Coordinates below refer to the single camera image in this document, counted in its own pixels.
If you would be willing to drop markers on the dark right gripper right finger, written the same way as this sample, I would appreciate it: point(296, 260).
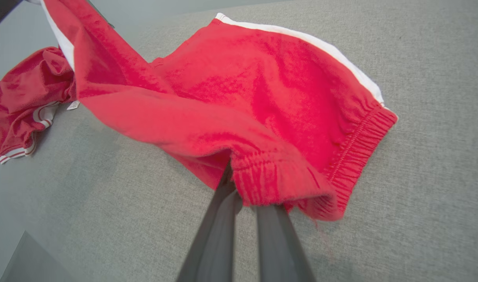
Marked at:
point(280, 246)

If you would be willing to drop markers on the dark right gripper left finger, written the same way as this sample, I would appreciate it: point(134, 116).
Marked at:
point(213, 239)

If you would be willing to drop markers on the red shorts white stripe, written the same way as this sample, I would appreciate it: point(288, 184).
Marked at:
point(238, 94)

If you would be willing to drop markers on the red white jersey shirt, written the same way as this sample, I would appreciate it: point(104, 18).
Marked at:
point(23, 94)

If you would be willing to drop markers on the grey fabric sofa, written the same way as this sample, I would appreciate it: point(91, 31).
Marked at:
point(419, 196)

